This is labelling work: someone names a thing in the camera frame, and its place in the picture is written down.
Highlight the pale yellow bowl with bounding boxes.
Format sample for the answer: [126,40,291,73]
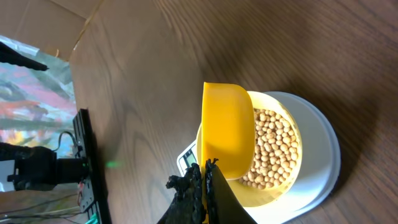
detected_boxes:
[197,90,302,207]

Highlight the soybeans in bowl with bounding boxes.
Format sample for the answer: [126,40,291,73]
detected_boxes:
[239,109,299,190]

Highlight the yellow measuring scoop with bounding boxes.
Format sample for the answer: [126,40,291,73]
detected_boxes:
[198,82,254,223]

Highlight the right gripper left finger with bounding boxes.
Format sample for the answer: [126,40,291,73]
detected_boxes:
[157,163,206,224]

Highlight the white digital kitchen scale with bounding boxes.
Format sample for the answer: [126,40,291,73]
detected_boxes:
[176,90,342,224]

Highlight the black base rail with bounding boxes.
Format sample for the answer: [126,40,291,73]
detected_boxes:
[73,109,111,224]

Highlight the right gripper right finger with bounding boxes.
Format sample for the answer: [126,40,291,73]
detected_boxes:
[205,159,256,224]

